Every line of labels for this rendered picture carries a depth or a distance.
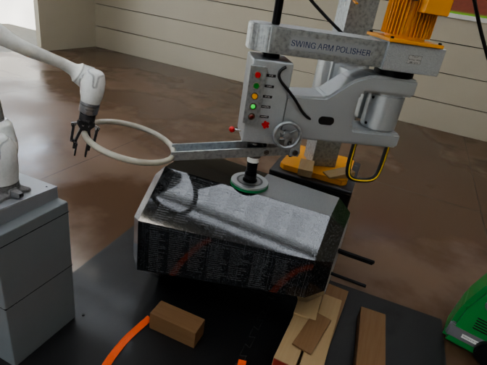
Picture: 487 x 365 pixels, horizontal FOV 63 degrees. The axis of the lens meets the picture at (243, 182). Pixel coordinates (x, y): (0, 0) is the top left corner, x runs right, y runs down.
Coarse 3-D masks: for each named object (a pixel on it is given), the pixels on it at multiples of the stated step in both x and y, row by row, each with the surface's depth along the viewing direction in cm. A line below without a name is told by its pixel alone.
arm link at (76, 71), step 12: (0, 24) 159; (0, 36) 159; (12, 36) 162; (12, 48) 163; (24, 48) 166; (36, 48) 171; (48, 60) 178; (60, 60) 184; (72, 72) 190; (84, 72) 190
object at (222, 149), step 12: (180, 144) 216; (192, 144) 217; (204, 144) 217; (216, 144) 218; (228, 144) 219; (240, 144) 220; (288, 144) 220; (180, 156) 207; (192, 156) 208; (204, 156) 209; (216, 156) 210; (228, 156) 210; (240, 156) 211; (252, 156) 212
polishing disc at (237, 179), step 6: (234, 174) 229; (240, 174) 230; (234, 180) 222; (240, 180) 223; (258, 180) 226; (264, 180) 227; (240, 186) 217; (246, 186) 218; (252, 186) 219; (258, 186) 220; (264, 186) 221
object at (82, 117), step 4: (80, 112) 189; (80, 116) 189; (84, 116) 188; (88, 116) 188; (92, 116) 190; (80, 120) 191; (84, 120) 189; (88, 120) 190; (92, 120) 191; (80, 124) 192; (84, 124) 192; (88, 124) 193; (92, 124) 194; (84, 128) 193; (92, 128) 195
